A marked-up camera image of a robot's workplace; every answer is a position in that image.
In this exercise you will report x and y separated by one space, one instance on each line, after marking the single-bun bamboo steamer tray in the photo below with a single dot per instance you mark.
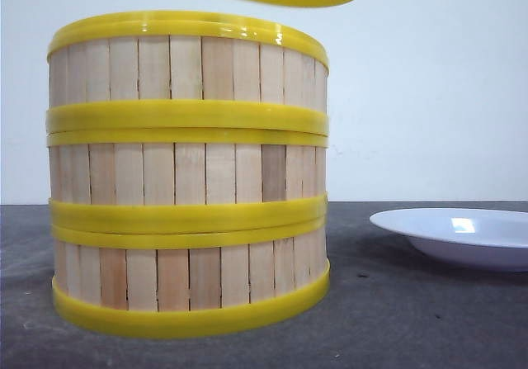
123 193

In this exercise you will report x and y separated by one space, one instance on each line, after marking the white plate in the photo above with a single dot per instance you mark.
489 239

